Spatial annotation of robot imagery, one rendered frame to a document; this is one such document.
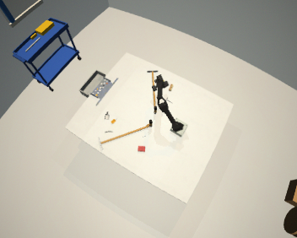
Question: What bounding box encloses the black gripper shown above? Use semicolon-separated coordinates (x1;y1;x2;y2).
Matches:
152;81;170;91

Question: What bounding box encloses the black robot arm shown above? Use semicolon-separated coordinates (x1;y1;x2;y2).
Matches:
154;74;184;132

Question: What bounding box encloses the red rectangular block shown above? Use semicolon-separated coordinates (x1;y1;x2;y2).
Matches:
138;146;145;152

